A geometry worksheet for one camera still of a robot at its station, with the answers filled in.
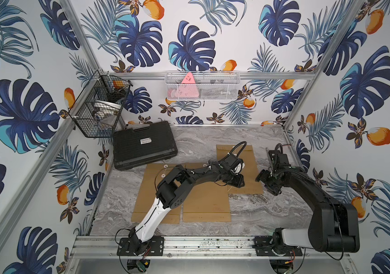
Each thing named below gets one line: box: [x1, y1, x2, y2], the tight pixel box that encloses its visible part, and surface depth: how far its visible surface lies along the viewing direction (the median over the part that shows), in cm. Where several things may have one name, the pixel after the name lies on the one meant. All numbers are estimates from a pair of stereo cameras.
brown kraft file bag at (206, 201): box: [183, 162, 232, 223], surface depth 86 cm
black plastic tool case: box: [112, 121, 178, 171], surface depth 102 cm
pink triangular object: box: [177, 71, 199, 98], surface depth 92 cm
